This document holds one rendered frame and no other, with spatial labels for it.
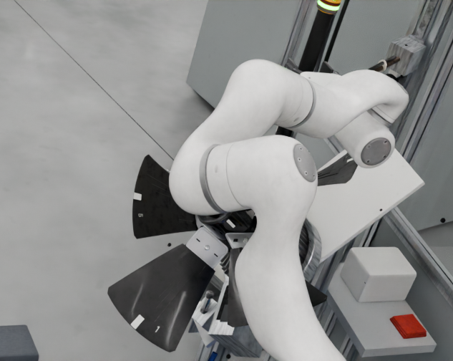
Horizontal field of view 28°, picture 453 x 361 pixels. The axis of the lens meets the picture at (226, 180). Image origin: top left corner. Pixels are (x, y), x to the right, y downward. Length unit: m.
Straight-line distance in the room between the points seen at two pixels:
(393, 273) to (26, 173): 2.18
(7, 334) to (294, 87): 0.67
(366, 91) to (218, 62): 3.52
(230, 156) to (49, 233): 2.72
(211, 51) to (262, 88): 3.78
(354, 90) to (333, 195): 0.81
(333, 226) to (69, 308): 1.56
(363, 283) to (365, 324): 0.12
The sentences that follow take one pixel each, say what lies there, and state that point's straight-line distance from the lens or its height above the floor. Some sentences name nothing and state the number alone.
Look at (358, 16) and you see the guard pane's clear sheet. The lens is 3.08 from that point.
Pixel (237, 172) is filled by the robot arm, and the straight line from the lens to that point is 1.26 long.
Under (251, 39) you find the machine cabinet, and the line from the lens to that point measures 4.85.
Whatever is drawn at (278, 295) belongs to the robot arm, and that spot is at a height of 1.60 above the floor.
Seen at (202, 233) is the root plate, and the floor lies 1.14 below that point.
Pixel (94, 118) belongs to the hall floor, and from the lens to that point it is 4.84.
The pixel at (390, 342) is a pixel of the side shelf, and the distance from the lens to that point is 2.55.
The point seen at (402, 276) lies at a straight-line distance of 2.63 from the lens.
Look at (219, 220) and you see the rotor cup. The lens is 2.10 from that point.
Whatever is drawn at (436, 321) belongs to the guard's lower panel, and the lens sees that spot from 2.67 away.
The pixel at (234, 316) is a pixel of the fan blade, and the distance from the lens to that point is 1.95.
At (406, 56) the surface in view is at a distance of 2.43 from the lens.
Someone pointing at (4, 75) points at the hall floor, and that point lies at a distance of 5.09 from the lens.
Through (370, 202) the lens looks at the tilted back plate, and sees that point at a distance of 2.29.
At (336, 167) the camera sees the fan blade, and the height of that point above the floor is 1.41.
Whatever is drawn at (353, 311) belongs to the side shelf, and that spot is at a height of 0.86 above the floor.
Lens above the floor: 2.38
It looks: 31 degrees down
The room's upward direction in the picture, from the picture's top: 18 degrees clockwise
